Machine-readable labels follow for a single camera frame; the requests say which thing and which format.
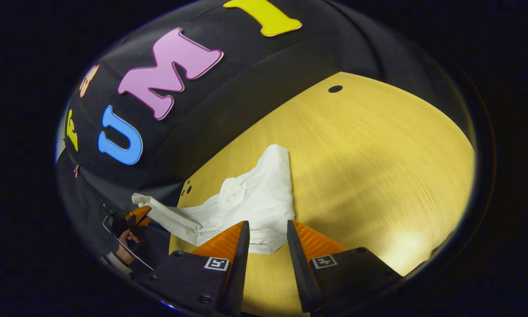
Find black backdrop cloth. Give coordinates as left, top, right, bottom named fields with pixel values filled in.
left=55, top=0, right=471, bottom=273

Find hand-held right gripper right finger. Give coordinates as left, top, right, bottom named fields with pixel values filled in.
left=287, top=220, right=403, bottom=314

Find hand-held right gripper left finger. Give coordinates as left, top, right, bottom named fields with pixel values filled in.
left=132, top=221, right=250, bottom=317

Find white jeans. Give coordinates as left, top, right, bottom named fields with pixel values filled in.
left=132, top=144, right=296, bottom=255

